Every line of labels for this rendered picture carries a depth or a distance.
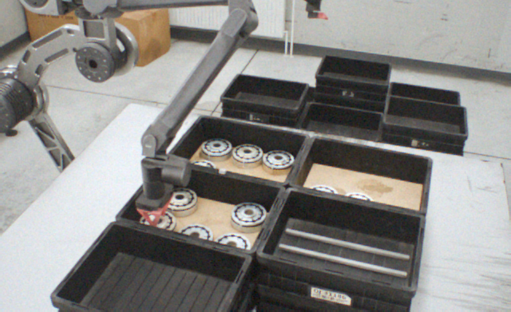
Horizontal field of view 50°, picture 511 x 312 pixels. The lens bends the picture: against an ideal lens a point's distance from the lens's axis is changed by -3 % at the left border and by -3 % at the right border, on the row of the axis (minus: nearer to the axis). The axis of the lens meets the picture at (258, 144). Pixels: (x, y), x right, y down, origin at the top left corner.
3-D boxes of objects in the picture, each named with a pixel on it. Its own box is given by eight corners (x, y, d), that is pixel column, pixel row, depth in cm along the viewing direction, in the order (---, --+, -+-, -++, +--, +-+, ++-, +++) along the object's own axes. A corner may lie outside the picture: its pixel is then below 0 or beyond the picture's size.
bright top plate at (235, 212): (225, 219, 161) (225, 218, 160) (240, 200, 168) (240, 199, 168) (257, 230, 157) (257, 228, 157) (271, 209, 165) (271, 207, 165)
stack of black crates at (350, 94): (308, 145, 326) (314, 75, 302) (318, 120, 350) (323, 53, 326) (377, 156, 317) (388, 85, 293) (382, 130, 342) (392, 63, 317)
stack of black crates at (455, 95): (378, 157, 317) (386, 104, 299) (382, 131, 341) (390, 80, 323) (449, 168, 308) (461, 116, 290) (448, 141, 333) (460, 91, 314)
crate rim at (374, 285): (254, 262, 140) (254, 254, 138) (287, 192, 164) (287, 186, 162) (414, 300, 129) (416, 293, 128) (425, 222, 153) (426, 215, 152)
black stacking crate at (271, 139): (165, 190, 179) (163, 160, 173) (201, 143, 203) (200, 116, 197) (284, 217, 169) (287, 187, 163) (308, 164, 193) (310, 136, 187)
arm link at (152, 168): (145, 150, 147) (136, 162, 142) (170, 155, 145) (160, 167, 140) (148, 171, 150) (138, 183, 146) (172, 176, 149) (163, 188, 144)
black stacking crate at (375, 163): (286, 218, 169) (287, 187, 163) (310, 164, 193) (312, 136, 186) (418, 246, 159) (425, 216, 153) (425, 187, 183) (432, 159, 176)
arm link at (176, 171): (157, 132, 149) (144, 133, 141) (198, 139, 147) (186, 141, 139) (152, 175, 151) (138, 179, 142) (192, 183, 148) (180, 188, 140)
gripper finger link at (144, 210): (172, 219, 156) (170, 192, 151) (160, 234, 151) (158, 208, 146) (150, 213, 158) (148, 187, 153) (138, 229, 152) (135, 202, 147)
